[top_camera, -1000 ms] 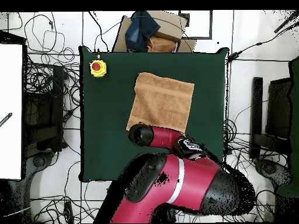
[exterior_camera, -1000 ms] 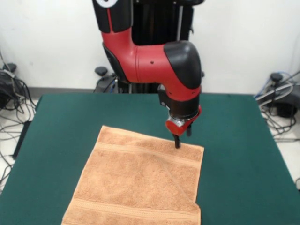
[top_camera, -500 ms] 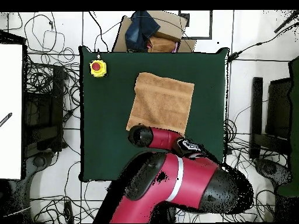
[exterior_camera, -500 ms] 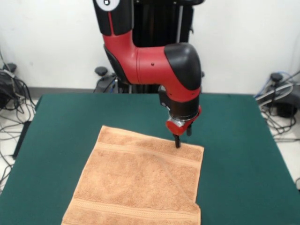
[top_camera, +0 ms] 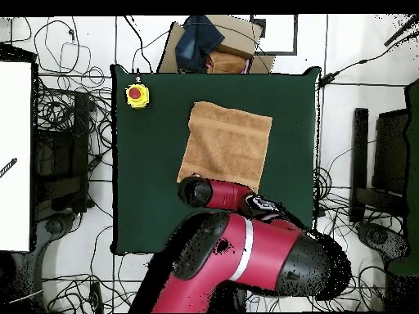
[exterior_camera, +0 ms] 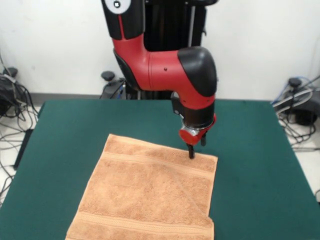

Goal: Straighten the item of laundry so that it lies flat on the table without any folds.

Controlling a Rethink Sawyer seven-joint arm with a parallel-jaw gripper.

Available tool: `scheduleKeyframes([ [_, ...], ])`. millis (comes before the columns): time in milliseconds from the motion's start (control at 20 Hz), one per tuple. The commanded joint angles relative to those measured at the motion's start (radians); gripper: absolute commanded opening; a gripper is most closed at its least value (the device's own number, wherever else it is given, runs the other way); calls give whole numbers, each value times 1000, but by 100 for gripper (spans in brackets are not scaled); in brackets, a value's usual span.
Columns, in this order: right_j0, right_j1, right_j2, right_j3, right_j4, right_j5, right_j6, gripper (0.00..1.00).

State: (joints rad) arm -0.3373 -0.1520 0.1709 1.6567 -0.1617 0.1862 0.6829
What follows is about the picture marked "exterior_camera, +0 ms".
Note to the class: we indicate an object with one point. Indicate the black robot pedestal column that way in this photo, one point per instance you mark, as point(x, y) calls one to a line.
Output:
point(170, 30)

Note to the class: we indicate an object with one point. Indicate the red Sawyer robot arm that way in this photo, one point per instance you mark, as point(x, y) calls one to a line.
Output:
point(162, 72)

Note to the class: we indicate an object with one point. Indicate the tan terry towel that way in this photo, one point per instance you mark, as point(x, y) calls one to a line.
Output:
point(150, 195)

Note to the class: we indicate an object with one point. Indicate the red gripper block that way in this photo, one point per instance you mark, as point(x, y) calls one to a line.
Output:
point(188, 137)

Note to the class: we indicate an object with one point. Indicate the gray pedestal foot black knob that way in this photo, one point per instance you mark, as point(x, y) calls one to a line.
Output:
point(108, 85)

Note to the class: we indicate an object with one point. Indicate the dark green table cloth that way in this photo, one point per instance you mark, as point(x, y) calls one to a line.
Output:
point(62, 125)

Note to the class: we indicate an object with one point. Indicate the gray floor leg black knob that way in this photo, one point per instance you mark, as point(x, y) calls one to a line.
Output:
point(300, 110)
point(6, 100)

